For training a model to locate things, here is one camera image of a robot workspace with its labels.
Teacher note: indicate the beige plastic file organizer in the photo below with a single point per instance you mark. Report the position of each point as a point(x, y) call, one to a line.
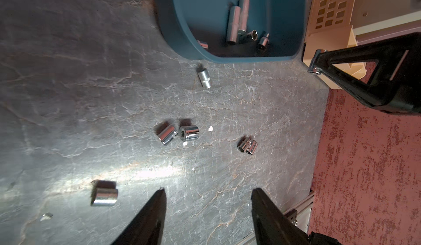
point(339, 24)

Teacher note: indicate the large chrome socket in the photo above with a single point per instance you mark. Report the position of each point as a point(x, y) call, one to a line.
point(189, 133)
point(166, 133)

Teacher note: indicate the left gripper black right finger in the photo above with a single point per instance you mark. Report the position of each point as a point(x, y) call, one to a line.
point(276, 222)

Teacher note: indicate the long chrome socket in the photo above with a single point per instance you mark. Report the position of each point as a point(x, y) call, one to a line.
point(233, 25)
point(244, 5)

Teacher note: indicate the teal plastic storage box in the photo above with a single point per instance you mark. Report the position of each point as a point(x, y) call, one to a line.
point(184, 22)

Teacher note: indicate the small chrome socket pair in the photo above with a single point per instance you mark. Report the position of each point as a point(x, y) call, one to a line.
point(248, 145)

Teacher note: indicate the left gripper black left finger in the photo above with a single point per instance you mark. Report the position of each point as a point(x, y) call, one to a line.
point(147, 227)

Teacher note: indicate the chrome socket box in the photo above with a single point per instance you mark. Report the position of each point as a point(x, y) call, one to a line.
point(203, 44)

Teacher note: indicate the hex chrome socket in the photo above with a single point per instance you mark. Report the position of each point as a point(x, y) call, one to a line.
point(251, 36)

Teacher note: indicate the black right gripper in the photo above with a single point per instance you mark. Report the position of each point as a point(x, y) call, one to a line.
point(395, 84)

